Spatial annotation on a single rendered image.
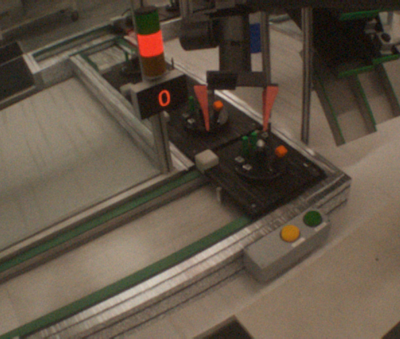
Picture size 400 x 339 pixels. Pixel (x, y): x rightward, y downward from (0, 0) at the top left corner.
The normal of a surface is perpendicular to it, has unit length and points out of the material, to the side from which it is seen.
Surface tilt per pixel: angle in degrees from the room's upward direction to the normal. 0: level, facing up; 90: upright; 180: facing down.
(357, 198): 0
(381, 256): 0
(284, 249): 0
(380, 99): 45
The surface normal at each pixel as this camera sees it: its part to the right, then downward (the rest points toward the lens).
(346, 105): 0.21, -0.13
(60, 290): -0.09, -0.76
